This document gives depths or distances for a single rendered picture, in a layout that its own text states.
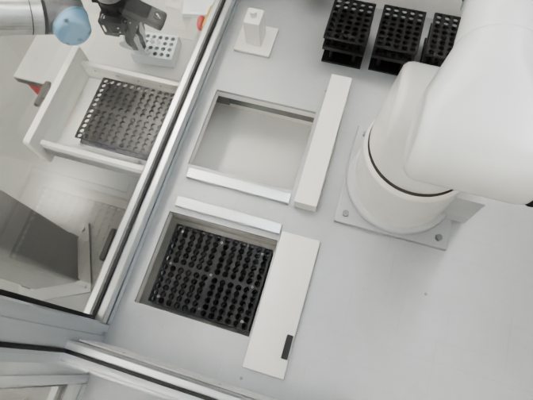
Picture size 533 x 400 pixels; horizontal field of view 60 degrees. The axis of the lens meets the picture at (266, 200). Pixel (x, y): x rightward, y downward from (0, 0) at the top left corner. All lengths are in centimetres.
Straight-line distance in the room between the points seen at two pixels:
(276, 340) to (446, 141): 58
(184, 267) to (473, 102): 72
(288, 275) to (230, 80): 49
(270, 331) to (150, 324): 24
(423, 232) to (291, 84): 45
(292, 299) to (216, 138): 48
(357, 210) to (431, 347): 29
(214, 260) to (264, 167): 28
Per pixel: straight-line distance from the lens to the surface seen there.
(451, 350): 97
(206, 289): 100
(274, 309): 92
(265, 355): 92
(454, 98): 46
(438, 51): 111
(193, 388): 80
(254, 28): 113
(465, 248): 102
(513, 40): 50
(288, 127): 120
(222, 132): 120
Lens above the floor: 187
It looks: 69 degrees down
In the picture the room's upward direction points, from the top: 9 degrees counter-clockwise
